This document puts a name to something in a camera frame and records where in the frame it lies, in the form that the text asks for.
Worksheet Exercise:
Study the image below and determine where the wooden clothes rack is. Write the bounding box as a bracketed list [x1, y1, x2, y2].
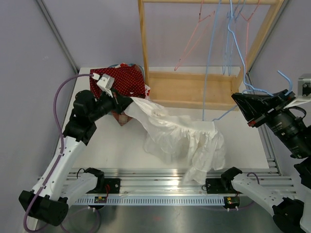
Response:
[138, 0, 284, 110]

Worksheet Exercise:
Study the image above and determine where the aluminium mounting rail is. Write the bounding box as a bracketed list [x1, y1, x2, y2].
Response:
[37, 167, 298, 196]

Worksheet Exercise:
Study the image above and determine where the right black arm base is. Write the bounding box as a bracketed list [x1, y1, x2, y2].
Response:
[205, 178, 235, 194]

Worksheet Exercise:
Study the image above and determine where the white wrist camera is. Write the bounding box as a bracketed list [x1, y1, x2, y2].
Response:
[284, 73, 311, 109]
[92, 73, 115, 98]

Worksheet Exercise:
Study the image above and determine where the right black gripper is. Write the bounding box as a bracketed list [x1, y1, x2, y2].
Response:
[232, 87, 311, 157]

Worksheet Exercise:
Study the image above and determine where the white ruffled garment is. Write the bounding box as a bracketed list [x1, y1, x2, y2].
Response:
[124, 98, 226, 184]

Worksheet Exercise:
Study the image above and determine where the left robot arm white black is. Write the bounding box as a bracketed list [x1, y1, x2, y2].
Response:
[18, 90, 133, 226]

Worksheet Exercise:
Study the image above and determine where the light blue hanger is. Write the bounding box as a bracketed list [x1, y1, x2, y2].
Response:
[223, 0, 246, 75]
[202, 0, 293, 121]
[222, 0, 241, 75]

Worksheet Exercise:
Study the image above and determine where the red plaid garment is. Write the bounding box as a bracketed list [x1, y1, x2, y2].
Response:
[111, 111, 132, 126]

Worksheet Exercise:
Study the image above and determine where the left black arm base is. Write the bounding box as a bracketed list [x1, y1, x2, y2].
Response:
[94, 178, 121, 194]

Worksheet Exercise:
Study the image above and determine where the white slotted cable duct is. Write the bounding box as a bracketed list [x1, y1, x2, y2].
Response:
[74, 196, 225, 206]

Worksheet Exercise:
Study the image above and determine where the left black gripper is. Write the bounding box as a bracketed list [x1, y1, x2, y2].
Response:
[89, 87, 135, 122]

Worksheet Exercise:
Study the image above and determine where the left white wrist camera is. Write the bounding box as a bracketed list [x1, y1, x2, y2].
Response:
[92, 73, 115, 98]

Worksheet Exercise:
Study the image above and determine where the dark red dotted garment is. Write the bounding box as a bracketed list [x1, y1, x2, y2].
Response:
[90, 67, 145, 99]

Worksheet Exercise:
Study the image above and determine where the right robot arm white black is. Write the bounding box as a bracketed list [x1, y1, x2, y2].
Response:
[220, 89, 311, 233]

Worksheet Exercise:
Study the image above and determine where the teal plastic basin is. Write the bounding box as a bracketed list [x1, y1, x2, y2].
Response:
[109, 63, 145, 80]

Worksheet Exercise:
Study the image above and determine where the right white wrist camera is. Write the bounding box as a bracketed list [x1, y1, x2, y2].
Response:
[284, 73, 311, 109]

